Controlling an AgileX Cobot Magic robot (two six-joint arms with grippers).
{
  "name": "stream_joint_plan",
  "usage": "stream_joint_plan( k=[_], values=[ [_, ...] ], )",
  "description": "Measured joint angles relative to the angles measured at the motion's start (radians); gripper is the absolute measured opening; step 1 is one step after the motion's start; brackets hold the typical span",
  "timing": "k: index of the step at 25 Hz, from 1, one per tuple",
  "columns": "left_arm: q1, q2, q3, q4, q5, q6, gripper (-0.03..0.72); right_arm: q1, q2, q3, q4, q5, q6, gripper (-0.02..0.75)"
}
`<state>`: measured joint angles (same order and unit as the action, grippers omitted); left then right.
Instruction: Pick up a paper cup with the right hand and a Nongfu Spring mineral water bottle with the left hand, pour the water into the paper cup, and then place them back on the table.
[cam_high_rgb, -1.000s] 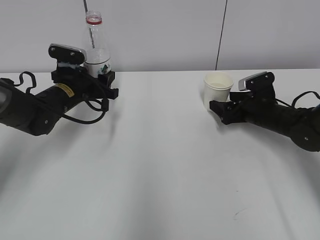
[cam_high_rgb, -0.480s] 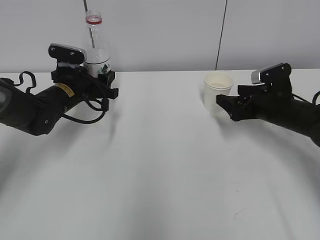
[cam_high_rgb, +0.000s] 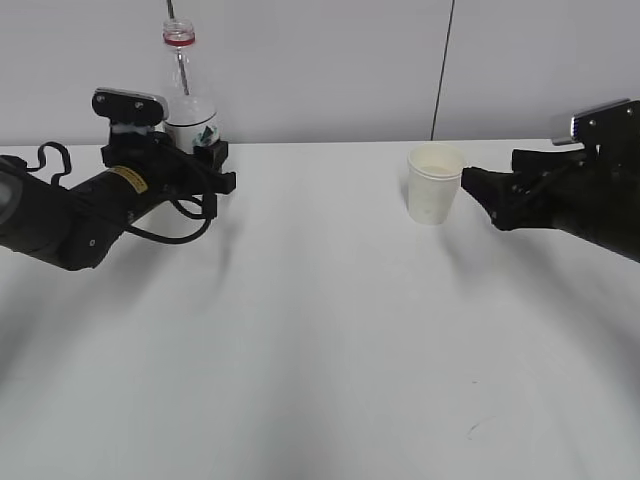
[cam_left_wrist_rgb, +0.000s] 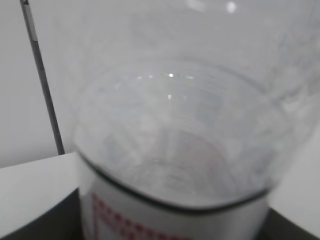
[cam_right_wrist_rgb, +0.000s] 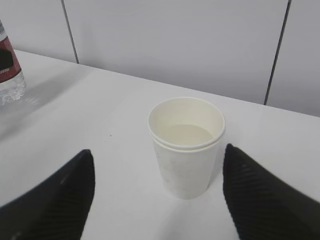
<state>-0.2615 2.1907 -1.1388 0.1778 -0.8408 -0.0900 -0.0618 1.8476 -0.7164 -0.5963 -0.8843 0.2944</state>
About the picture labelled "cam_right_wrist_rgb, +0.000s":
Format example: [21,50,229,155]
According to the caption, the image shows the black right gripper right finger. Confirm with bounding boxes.
[222,143,320,240]

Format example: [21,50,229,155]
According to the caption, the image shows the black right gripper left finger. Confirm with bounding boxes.
[0,149,95,240]

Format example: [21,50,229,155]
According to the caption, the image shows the white paper cup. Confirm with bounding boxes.
[147,97,226,200]

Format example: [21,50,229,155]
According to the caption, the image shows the Nongfu Spring water bottle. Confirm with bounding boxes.
[0,22,27,106]

